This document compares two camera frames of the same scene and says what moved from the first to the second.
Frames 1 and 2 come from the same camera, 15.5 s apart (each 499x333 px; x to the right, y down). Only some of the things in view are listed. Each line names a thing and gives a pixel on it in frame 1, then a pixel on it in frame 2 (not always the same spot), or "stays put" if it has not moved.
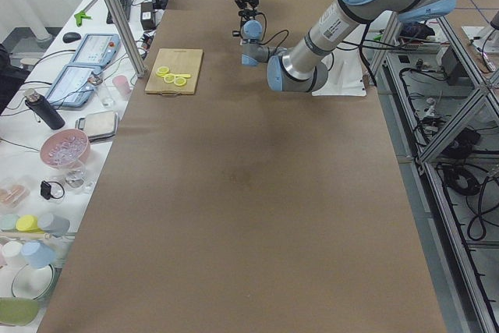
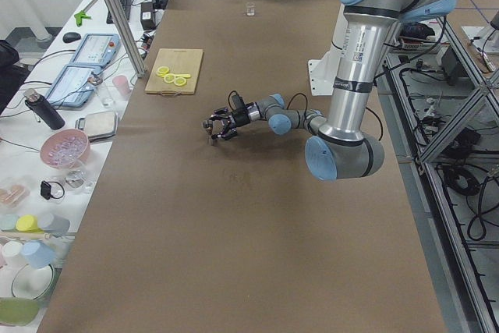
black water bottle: x=41 y=106 stays put
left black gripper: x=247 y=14 -> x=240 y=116
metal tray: x=98 y=126 stays put
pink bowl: x=65 y=149 stays put
